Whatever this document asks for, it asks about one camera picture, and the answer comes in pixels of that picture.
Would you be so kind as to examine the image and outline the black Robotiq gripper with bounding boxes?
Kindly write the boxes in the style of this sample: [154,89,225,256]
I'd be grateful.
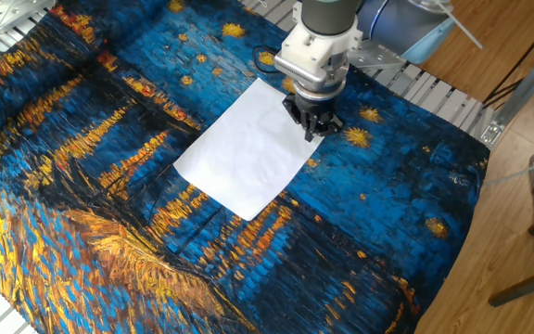
[281,91,345,143]

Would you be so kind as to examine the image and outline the white paper sheet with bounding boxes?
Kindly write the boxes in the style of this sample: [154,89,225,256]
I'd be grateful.
[172,77,326,222]

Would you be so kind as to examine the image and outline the starry night painted tablecloth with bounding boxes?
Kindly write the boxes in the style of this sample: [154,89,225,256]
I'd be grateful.
[0,0,490,334]

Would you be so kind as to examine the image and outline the white thin tube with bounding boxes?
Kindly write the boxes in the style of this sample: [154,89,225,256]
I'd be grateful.
[482,155,534,186]

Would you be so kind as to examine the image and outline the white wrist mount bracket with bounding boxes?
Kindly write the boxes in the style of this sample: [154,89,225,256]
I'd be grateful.
[273,13,364,94]

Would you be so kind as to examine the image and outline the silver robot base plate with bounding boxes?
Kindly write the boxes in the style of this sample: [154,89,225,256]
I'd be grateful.
[348,39,407,71]

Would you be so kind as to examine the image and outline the black floor cables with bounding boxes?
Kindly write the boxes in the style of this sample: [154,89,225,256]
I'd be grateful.
[482,8,534,110]

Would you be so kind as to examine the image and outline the aluminium frame post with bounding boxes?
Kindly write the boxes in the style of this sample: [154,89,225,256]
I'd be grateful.
[479,30,534,149]

